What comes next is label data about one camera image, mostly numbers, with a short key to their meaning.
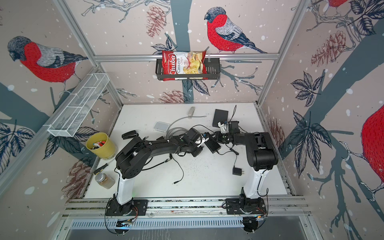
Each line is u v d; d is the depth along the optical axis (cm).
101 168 86
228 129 85
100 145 83
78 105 78
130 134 100
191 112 114
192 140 75
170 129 104
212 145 95
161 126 105
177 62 88
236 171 85
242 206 67
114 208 62
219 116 111
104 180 75
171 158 90
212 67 95
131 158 51
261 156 51
